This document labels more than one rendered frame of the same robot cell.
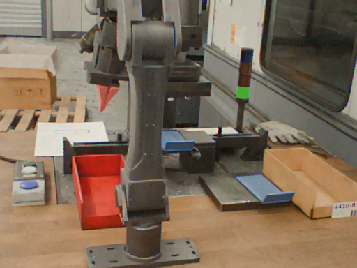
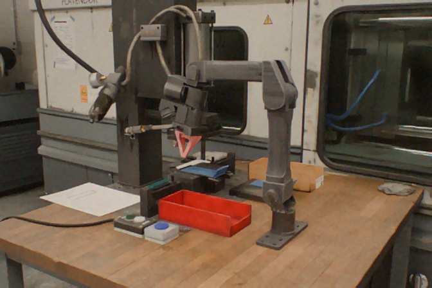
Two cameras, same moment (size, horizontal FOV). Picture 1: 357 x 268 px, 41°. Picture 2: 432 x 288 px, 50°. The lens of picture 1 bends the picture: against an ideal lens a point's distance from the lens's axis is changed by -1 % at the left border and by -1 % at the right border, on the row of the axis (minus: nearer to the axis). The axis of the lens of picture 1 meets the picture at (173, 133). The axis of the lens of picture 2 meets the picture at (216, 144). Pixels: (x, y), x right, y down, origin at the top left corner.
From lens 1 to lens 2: 0.97 m
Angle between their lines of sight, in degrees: 40
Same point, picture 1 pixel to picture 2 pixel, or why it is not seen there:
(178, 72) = (209, 119)
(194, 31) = (212, 90)
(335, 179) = (298, 168)
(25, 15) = not seen: outside the picture
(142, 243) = (292, 222)
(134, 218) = (285, 207)
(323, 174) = not seen: hidden behind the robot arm
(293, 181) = not seen: hidden behind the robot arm
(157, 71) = (290, 112)
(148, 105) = (288, 133)
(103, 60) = (194, 117)
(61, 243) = (235, 247)
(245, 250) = (314, 214)
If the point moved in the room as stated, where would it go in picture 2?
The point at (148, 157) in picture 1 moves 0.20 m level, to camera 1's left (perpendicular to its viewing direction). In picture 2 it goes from (288, 166) to (233, 180)
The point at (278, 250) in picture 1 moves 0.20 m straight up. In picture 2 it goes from (324, 208) to (328, 147)
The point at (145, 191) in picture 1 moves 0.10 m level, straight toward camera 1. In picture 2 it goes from (288, 188) to (319, 197)
